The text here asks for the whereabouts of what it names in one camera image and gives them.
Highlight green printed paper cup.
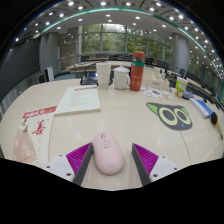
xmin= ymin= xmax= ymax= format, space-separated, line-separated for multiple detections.
xmin=174 ymin=76 xmax=189 ymax=99

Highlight pink computer mouse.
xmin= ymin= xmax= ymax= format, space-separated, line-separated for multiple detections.
xmin=91 ymin=132 xmax=126 ymax=176

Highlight ceiling lights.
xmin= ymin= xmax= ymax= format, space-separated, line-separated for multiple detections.
xmin=13 ymin=0 xmax=223 ymax=73

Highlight stack of white paper cups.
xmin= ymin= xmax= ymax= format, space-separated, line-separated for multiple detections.
xmin=95 ymin=62 xmax=112 ymax=90

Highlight white printed document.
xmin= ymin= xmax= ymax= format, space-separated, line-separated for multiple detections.
xmin=54 ymin=85 xmax=102 ymax=116

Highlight blue and white book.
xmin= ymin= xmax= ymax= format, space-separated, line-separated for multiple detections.
xmin=188 ymin=97 xmax=214 ymax=119

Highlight red insulated drink bottle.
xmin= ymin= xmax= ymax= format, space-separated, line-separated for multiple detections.
xmin=129 ymin=50 xmax=147 ymax=92

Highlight white lidded ceramic mug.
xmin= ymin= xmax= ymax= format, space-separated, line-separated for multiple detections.
xmin=113 ymin=64 xmax=132 ymax=91

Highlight white cardboard box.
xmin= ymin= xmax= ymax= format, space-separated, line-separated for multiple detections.
xmin=142 ymin=67 xmax=171 ymax=91

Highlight long curved conference desk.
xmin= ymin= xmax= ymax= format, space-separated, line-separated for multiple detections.
xmin=65 ymin=59 xmax=183 ymax=78

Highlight red and white leaflet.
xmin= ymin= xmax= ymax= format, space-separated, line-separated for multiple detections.
xmin=12 ymin=105 xmax=58 ymax=168

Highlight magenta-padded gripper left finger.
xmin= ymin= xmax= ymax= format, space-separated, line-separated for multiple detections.
xmin=44 ymin=142 xmax=94 ymax=187

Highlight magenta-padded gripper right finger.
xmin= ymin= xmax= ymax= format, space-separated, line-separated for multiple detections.
xmin=131 ymin=142 xmax=179 ymax=187

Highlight cat face mouse pad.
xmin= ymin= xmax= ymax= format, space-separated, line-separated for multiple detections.
xmin=145 ymin=101 xmax=194 ymax=131

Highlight dark office chairs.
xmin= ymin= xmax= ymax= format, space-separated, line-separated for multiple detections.
xmin=79 ymin=53 xmax=188 ymax=79

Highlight white floor appliance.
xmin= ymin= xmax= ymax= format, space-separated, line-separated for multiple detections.
xmin=44 ymin=65 xmax=55 ymax=83

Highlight colourful sticker sheet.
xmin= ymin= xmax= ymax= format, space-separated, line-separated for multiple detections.
xmin=140 ymin=86 xmax=175 ymax=102

